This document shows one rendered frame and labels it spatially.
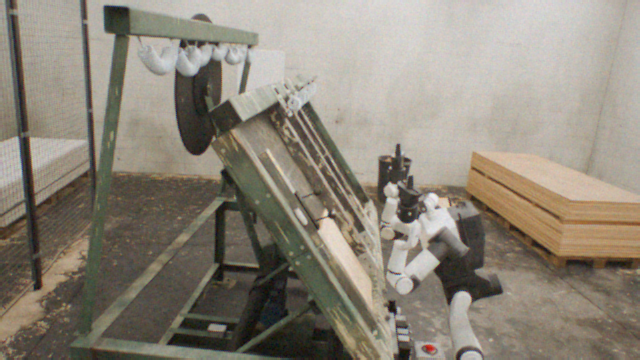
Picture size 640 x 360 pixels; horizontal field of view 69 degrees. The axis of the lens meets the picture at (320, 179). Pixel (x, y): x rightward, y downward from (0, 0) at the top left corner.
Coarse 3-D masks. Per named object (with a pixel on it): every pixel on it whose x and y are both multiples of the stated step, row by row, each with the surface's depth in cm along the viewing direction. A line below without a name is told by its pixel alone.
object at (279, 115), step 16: (304, 96) 248; (272, 112) 249; (288, 112) 247; (288, 128) 250; (288, 144) 253; (304, 160) 254; (320, 176) 256; (336, 208) 260; (336, 224) 263; (352, 224) 267; (368, 256) 266; (368, 272) 268
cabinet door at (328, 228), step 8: (320, 224) 230; (328, 224) 239; (328, 232) 232; (336, 232) 247; (328, 240) 224; (336, 240) 238; (344, 240) 252; (336, 248) 230; (344, 248) 245; (344, 256) 236; (352, 256) 251; (344, 264) 228; (352, 264) 243; (352, 272) 234; (360, 272) 249; (360, 280) 240; (368, 280) 255; (360, 288) 232; (368, 288) 245; (368, 296) 237; (368, 304) 229
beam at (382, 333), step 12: (372, 252) 295; (372, 276) 264; (372, 288) 251; (384, 288) 265; (372, 300) 239; (384, 300) 250; (372, 312) 229; (384, 312) 236; (384, 324) 223; (384, 336) 212; (384, 348) 202
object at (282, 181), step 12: (264, 156) 200; (276, 168) 201; (276, 180) 202; (288, 180) 206; (288, 192) 203; (300, 204) 204; (312, 228) 206; (324, 240) 209; (336, 264) 210; (348, 276) 214; (348, 288) 213; (360, 300) 214; (360, 312) 215; (372, 324) 216
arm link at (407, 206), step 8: (400, 184) 196; (400, 192) 196; (408, 192) 190; (416, 192) 191; (400, 200) 197; (408, 200) 192; (416, 200) 193; (400, 208) 196; (408, 208) 194; (416, 208) 195; (408, 216) 196
